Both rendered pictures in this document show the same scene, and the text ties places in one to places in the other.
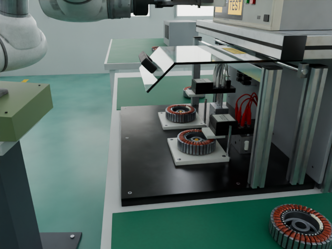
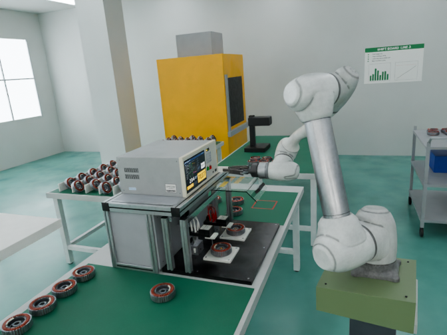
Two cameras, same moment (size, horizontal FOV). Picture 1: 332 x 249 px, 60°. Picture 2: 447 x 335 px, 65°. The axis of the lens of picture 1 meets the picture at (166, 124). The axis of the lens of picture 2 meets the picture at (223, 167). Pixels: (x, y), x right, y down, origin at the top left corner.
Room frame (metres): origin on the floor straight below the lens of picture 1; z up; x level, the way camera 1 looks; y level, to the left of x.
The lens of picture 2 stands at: (2.43, 0.82, 1.71)
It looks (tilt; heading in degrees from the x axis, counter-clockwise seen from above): 15 degrees down; 210
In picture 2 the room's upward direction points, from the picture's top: 4 degrees counter-clockwise
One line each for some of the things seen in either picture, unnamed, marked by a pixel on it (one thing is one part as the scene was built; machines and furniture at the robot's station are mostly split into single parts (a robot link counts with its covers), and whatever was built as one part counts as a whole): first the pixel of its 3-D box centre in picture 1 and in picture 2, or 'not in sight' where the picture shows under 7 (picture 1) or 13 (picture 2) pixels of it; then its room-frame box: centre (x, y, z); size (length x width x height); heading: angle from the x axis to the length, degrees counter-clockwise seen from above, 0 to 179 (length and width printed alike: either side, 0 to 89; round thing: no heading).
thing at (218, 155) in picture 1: (196, 148); (235, 233); (0.76, -0.09, 0.78); 0.15 x 0.15 x 0.01; 8
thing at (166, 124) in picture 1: (180, 119); (221, 253); (1.00, -0.05, 0.78); 0.15 x 0.15 x 0.01; 8
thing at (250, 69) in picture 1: (222, 55); (209, 199); (0.89, -0.17, 1.03); 0.62 x 0.01 x 0.03; 8
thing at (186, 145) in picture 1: (196, 141); (235, 229); (0.76, -0.09, 0.80); 0.11 x 0.11 x 0.04
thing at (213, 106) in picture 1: (218, 111); (196, 246); (1.02, -0.20, 0.80); 0.07 x 0.05 x 0.06; 8
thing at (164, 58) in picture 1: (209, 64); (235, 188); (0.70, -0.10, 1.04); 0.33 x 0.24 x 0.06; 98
